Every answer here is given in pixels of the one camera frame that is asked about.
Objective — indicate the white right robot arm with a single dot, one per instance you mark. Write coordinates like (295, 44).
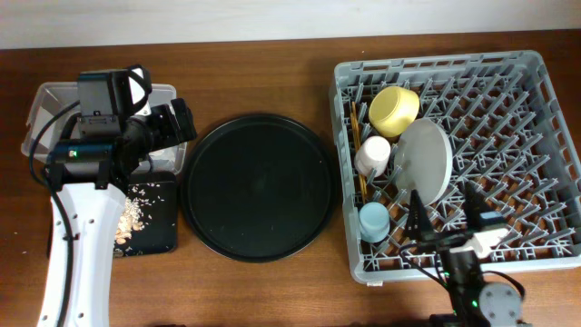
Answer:
(475, 301)

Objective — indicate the grey round plate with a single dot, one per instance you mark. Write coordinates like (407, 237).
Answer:
(425, 156)

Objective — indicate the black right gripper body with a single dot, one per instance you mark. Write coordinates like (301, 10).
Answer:
(452, 241)

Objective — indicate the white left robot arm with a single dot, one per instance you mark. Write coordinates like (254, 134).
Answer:
(78, 280)

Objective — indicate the yellow bowl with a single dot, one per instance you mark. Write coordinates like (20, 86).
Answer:
(393, 110)

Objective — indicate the pink plastic cup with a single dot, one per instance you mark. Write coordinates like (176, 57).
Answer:
(373, 155)

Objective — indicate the blue plastic cup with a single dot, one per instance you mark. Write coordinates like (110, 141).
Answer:
(374, 222)

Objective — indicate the clear plastic bin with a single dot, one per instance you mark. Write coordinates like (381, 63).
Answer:
(52, 97)

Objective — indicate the round black tray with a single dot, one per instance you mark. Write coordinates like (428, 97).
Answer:
(259, 188)

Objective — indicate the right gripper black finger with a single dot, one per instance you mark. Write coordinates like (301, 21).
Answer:
(475, 208)
(418, 225)

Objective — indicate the black rectangular tray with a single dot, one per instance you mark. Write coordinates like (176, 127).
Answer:
(159, 222)

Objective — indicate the food scraps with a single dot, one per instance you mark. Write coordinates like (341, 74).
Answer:
(137, 213)

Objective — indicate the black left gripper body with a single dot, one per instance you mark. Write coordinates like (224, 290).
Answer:
(162, 128)

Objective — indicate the grey dishwasher rack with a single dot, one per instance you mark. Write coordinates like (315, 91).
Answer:
(508, 137)

